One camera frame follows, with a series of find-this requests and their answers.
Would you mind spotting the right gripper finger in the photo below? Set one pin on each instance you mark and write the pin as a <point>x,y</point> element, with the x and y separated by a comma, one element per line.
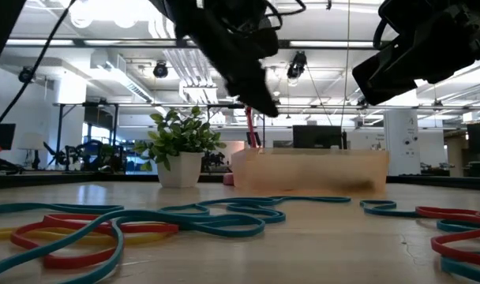
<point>394,84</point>
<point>386,59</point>

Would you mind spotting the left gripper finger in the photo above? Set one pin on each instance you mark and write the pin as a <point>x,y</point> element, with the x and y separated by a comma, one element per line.
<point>236,75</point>
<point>256,75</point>

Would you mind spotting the teal rubber band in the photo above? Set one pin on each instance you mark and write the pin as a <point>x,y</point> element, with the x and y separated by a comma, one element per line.
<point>461,270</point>
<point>119,206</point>
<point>323,199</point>
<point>261,229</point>
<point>382,213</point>
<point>279,216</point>

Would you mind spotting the red rubber band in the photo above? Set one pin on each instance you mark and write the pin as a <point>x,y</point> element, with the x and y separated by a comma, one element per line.
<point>435,245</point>
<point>74,261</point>

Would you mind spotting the black background robot arm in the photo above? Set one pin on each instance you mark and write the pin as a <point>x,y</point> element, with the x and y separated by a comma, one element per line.
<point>106,158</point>
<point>60,158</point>

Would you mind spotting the orange translucent plastic bin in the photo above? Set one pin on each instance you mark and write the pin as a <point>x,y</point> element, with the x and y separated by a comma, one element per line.
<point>303,173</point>

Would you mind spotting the yellow rubber band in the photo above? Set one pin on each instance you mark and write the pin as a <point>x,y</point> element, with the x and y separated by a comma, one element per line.
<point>145,238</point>

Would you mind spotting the black ceiling spotlight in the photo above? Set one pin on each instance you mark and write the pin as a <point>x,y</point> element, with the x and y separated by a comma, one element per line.
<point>160,69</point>
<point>27,75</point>
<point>297,65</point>

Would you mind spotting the white round column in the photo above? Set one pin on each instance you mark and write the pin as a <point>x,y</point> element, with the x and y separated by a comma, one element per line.
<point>402,142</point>

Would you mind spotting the green plant white pot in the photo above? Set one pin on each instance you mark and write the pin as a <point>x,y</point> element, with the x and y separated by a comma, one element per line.
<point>181,169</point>

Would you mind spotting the white shade lamp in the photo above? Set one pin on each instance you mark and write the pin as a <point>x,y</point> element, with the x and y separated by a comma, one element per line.
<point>31,141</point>

